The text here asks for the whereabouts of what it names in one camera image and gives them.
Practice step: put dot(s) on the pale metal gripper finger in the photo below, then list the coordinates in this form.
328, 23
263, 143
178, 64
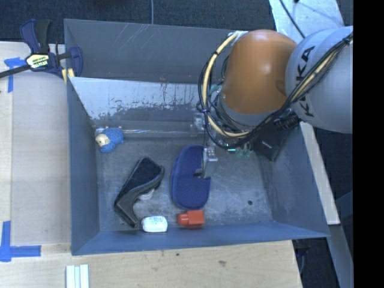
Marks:
198, 123
210, 156

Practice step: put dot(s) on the blue slipper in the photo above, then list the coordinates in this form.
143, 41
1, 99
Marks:
187, 187

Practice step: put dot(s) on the grey metal bin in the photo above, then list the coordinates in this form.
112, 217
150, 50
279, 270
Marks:
240, 184

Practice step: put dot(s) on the clear long plastic tube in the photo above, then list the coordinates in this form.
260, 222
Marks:
156, 132

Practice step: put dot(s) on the red plastic block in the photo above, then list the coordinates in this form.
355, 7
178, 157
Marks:
192, 218

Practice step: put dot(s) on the black high-heel shoe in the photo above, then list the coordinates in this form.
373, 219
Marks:
141, 175

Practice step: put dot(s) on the blue toy animal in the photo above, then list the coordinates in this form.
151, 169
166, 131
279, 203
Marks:
112, 138

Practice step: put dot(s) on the pale wood board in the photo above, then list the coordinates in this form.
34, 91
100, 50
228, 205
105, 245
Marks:
39, 160

